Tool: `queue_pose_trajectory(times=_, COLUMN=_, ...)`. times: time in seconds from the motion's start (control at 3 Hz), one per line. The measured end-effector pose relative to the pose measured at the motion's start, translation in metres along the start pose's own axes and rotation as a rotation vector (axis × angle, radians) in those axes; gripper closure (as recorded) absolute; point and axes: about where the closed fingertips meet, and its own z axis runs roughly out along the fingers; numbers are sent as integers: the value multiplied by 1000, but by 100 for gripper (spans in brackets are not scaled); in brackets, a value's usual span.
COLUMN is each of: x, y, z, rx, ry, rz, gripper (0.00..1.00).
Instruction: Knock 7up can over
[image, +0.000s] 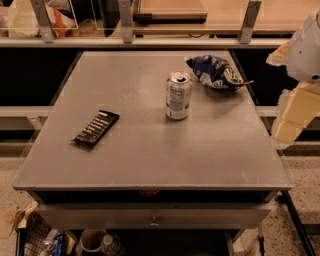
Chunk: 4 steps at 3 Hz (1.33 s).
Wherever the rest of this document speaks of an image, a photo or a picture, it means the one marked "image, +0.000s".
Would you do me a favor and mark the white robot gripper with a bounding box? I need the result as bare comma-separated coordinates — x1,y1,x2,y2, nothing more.
266,9,320,144

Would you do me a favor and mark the silver green 7up can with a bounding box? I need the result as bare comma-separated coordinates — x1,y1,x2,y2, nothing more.
166,71,192,120

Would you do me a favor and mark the blue crumpled chip bag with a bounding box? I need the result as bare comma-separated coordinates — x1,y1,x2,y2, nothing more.
186,55,250,91

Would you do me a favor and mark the wooden board on shelf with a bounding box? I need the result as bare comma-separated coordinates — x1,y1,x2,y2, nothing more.
133,0,208,24

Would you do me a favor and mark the clear plastic bottle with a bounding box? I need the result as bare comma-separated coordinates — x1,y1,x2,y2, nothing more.
101,234,124,256

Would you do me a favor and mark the white paper cup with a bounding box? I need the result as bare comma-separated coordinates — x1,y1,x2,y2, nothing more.
80,229,106,254

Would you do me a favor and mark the grey drawer with knob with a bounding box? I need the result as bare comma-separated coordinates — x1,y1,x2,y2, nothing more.
36,204,271,230

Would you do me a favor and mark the orange white bag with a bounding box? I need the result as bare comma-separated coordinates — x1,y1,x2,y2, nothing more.
7,0,77,38

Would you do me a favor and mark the grey metal bracket right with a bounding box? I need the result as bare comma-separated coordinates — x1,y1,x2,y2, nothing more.
238,0,262,44

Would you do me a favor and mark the grey metal bracket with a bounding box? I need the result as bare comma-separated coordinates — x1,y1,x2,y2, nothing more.
30,0,56,43
118,0,133,44
238,0,262,44

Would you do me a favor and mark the grey metal bracket middle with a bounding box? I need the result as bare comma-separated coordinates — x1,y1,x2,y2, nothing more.
118,0,133,44

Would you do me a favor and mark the grey metal bracket left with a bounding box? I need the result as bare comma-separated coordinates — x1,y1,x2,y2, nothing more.
30,0,56,43

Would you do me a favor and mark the wire basket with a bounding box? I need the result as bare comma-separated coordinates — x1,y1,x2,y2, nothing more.
16,214,51,256

